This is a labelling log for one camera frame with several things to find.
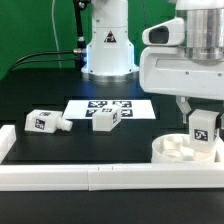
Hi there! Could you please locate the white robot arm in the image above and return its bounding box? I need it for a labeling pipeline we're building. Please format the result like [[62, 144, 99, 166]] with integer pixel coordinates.
[[82, 0, 224, 114]]

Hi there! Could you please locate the white round stool seat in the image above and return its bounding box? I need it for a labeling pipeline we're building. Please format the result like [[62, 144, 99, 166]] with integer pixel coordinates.
[[151, 134, 224, 163]]

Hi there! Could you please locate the white marker sheet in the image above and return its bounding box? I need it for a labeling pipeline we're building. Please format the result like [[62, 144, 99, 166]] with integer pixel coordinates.
[[63, 99, 156, 119]]

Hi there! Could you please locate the black cable pair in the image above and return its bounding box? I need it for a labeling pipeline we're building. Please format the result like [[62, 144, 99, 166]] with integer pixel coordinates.
[[9, 49, 84, 72]]

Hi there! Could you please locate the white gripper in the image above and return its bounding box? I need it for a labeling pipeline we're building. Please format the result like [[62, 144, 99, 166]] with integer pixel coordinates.
[[139, 47, 224, 124]]

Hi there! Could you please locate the white left fence rail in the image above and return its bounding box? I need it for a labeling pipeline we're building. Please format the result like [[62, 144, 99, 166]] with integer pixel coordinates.
[[0, 125, 16, 164]]

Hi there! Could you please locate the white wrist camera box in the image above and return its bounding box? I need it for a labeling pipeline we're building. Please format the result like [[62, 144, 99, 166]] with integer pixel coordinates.
[[142, 17, 185, 46]]

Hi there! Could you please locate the white fence rail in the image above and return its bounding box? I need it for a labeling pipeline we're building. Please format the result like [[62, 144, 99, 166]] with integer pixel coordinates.
[[0, 125, 16, 164], [0, 162, 224, 191]]

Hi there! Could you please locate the grey thin cable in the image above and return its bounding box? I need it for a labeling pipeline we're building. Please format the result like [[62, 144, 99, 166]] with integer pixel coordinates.
[[50, 0, 63, 69]]

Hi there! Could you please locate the white front fence rail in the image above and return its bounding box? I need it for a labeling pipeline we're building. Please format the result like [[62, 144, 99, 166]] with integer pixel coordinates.
[[0, 162, 224, 191]]

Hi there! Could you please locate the black camera stand pole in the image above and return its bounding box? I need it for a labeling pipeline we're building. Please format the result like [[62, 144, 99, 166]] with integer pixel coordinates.
[[72, 0, 90, 70]]

